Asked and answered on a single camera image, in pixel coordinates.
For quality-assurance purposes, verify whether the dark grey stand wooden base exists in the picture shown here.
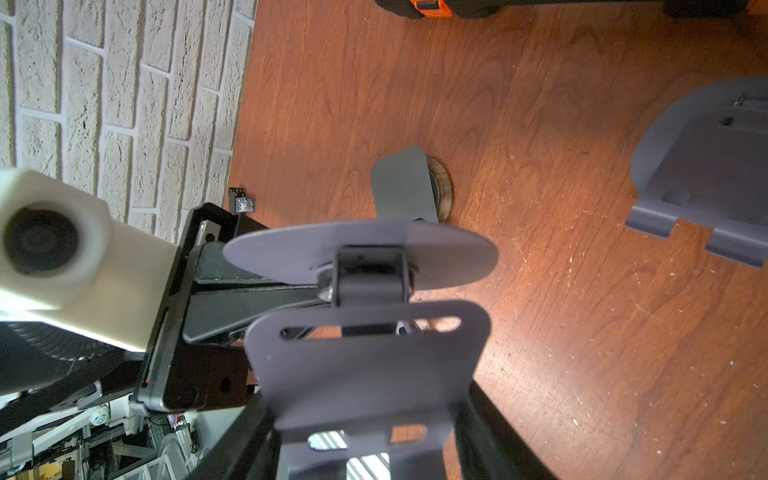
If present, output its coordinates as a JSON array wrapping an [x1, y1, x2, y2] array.
[[370, 147, 454, 223]]

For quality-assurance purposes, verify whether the black plastic tool case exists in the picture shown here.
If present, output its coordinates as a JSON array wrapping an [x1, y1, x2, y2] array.
[[375, 0, 768, 20]]

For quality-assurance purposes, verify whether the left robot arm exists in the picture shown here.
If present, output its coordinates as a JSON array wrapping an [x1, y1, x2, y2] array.
[[1, 203, 326, 434]]

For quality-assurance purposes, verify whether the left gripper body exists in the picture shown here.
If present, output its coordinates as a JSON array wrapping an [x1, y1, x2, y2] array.
[[133, 202, 270, 413]]

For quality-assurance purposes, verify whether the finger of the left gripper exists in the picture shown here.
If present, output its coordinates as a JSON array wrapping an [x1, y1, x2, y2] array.
[[182, 287, 330, 345], [191, 239, 283, 286]]

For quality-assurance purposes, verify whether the purple-grey phone stand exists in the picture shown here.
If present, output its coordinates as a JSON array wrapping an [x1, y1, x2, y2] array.
[[625, 77, 767, 268]]

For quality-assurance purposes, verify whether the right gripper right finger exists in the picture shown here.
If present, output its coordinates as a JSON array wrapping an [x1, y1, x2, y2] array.
[[454, 381, 557, 480]]

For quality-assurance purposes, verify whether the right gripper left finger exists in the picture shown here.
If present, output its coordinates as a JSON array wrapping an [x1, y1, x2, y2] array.
[[187, 391, 281, 479]]

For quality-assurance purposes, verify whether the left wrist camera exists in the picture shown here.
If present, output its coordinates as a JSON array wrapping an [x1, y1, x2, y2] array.
[[1, 167, 177, 352]]

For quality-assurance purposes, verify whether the grey phone stand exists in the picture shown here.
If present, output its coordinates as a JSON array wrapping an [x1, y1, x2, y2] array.
[[224, 220, 498, 479]]

